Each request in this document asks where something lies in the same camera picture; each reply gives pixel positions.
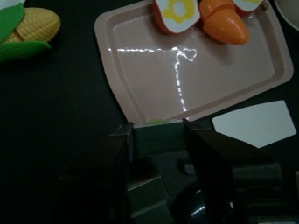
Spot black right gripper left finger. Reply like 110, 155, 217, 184
50, 122, 135, 224

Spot toy orange carrot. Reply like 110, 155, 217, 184
197, 0, 249, 46

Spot beige round pan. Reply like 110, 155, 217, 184
273, 0, 299, 32

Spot toy corn cob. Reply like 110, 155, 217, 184
0, 2, 61, 64

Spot toy egg slice red rim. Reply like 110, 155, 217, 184
152, 0, 201, 36
230, 0, 266, 18

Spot white card piece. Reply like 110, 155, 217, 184
210, 100, 297, 149

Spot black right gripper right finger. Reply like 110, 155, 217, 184
181, 117, 299, 224

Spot green sushi piece toy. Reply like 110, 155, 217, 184
131, 118, 188, 158

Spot pink plastic tray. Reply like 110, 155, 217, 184
93, 0, 294, 125

